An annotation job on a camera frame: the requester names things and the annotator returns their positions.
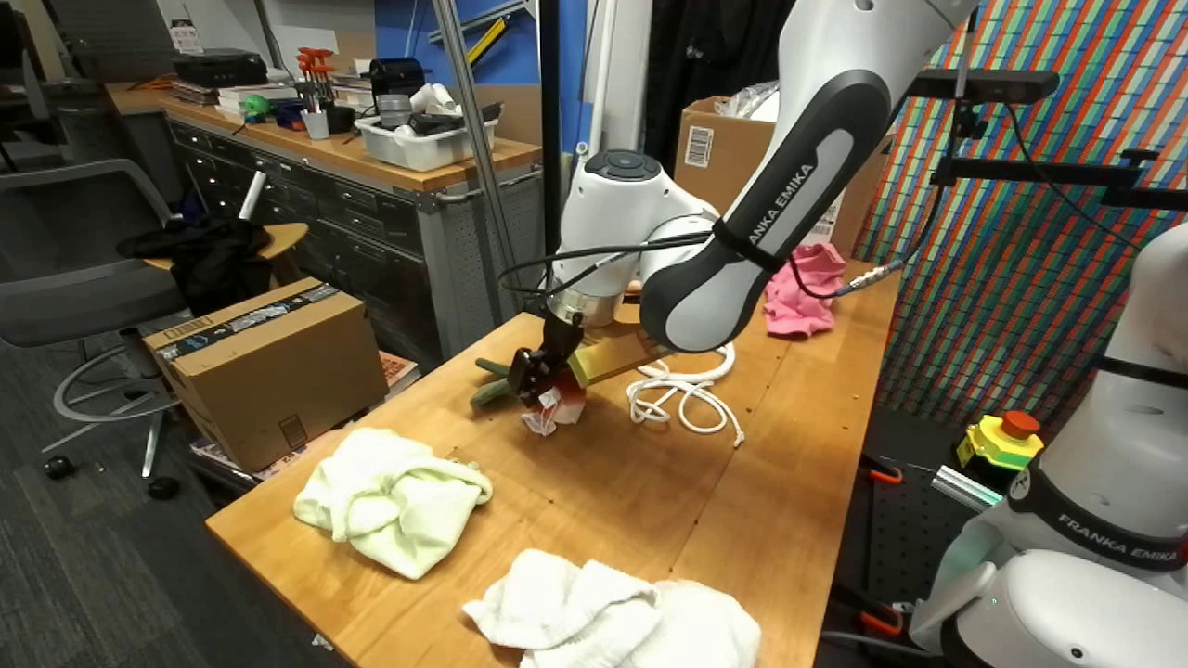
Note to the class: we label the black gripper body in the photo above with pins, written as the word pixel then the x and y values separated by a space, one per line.
pixel 560 340

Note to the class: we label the red plush vegetable green leaf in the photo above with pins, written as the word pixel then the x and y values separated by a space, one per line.
pixel 490 393

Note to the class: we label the light green cloth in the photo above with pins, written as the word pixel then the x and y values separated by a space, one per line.
pixel 391 504

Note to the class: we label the magenta pink cloth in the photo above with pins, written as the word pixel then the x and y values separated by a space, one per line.
pixel 801 299

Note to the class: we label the white cloth bag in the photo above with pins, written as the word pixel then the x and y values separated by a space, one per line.
pixel 617 615

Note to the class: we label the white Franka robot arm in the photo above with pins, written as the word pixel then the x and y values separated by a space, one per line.
pixel 1114 496

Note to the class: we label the small white printed card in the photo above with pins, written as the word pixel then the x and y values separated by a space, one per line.
pixel 541 426

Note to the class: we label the grey workbench with wooden top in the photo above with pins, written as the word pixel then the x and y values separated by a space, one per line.
pixel 373 234

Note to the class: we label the silver metal pole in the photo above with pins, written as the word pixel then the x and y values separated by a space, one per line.
pixel 478 150

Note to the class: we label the white plastic bin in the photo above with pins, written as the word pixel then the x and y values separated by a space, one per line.
pixel 421 145

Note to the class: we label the cardboard box with black tape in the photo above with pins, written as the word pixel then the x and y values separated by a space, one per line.
pixel 273 374

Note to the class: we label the cardboard box with white labels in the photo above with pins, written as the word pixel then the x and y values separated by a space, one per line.
pixel 717 150

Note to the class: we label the wooden stool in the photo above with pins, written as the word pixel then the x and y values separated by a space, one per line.
pixel 288 238

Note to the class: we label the black garment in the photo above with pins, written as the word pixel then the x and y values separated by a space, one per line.
pixel 206 264

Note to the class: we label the black orange table clamp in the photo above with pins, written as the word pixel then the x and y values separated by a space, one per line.
pixel 880 473
pixel 880 626

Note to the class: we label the grey office chair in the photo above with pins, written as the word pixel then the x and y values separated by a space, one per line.
pixel 76 299

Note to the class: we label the yellow red emergency stop button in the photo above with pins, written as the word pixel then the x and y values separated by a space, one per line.
pixel 999 443

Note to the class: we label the black mounting bar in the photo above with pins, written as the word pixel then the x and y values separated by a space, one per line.
pixel 1051 171

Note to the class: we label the olive wrist camera box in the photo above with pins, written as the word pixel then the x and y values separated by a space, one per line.
pixel 608 356

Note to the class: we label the black camera stand pole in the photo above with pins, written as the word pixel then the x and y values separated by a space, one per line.
pixel 550 150

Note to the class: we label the small grey metal bracket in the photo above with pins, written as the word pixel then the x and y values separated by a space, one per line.
pixel 967 487

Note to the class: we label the black stereo camera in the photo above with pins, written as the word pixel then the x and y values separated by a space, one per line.
pixel 1004 83

